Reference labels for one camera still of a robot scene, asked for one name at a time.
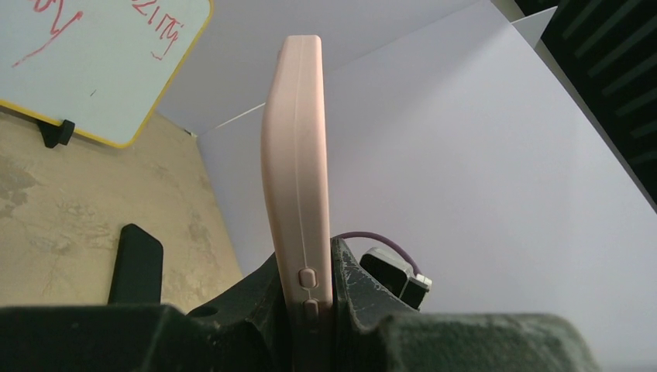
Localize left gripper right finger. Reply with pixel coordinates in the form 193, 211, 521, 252
331, 239, 600, 371

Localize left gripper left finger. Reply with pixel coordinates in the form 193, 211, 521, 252
1, 257, 292, 371

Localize black phone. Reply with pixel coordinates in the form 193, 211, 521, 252
108, 224, 163, 305

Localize black whiteboard stand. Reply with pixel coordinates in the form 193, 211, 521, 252
36, 119, 75, 149

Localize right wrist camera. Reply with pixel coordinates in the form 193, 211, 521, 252
359, 247, 432, 310

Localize white board with yellow frame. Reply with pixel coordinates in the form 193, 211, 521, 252
1, 0, 214, 148

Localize dark slatted wall panel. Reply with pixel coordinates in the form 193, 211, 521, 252
517, 0, 656, 205

